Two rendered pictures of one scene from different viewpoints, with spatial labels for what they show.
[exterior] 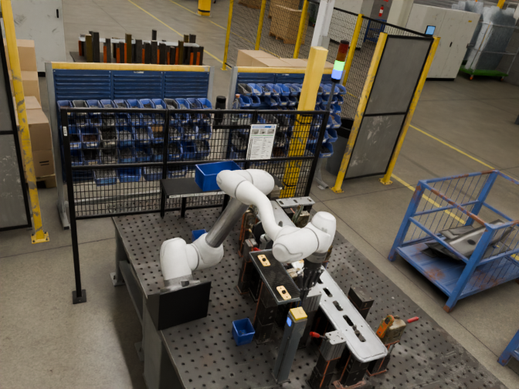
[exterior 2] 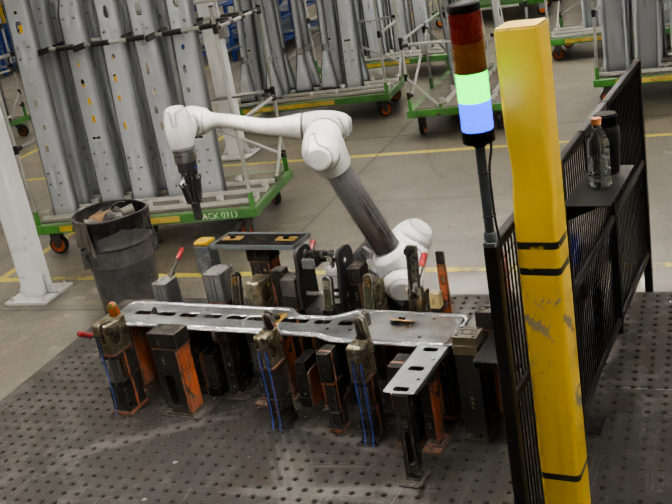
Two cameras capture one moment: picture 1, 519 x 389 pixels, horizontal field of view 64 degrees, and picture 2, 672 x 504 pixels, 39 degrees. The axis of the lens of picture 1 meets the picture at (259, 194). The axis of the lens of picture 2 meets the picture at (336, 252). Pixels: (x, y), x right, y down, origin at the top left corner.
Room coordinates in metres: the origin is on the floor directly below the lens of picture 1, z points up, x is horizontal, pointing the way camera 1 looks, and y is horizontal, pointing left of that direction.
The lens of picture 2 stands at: (4.65, -1.75, 2.32)
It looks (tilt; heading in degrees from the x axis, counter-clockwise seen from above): 20 degrees down; 148
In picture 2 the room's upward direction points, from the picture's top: 10 degrees counter-clockwise
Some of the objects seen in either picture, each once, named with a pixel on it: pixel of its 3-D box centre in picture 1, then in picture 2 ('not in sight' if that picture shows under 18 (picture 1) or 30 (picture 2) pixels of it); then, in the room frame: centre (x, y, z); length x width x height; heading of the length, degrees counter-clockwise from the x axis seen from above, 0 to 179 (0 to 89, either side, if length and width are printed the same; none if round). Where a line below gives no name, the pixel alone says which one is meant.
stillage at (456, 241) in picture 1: (473, 235); not in sight; (3.53, -2.15, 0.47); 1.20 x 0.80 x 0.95; 123
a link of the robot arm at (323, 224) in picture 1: (319, 231); (179, 125); (1.36, -0.26, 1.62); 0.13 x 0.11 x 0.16; 138
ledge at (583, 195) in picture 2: (234, 116); (595, 173); (2.87, 0.28, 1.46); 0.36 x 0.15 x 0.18; 118
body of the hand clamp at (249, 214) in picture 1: (247, 233); (424, 337); (2.29, 0.03, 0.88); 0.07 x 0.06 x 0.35; 118
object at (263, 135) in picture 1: (260, 141); not in sight; (2.90, 0.06, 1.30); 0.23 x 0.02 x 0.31; 118
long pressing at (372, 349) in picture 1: (306, 262); (272, 321); (1.94, -0.35, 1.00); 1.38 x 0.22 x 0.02; 28
